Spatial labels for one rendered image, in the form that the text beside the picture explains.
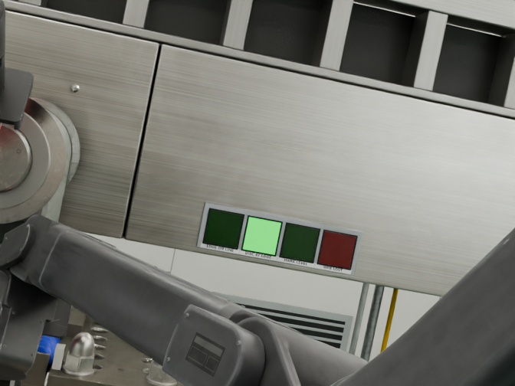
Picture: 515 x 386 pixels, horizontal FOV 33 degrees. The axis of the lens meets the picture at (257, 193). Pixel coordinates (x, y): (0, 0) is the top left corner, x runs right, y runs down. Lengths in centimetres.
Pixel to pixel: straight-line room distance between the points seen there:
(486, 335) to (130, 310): 30
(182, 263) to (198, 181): 238
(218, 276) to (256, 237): 239
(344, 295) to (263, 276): 37
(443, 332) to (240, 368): 11
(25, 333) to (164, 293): 27
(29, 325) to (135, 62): 59
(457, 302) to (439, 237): 102
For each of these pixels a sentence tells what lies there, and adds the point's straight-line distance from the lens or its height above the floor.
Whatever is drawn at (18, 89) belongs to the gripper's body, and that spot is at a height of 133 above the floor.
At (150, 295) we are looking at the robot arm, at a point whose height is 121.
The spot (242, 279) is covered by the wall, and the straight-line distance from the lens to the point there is 374.
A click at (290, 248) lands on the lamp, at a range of 135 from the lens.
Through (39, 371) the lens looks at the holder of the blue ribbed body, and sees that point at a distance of 105.
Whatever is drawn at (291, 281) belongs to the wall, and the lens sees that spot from 377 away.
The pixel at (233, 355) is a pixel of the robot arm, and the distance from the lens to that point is 45.
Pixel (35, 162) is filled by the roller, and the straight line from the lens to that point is 99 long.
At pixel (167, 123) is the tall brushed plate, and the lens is 132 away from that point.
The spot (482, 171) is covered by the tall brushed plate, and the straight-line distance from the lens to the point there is 143.
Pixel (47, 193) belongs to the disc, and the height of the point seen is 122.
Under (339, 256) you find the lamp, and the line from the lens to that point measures 137.
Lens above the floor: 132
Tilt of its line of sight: 3 degrees down
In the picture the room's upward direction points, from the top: 11 degrees clockwise
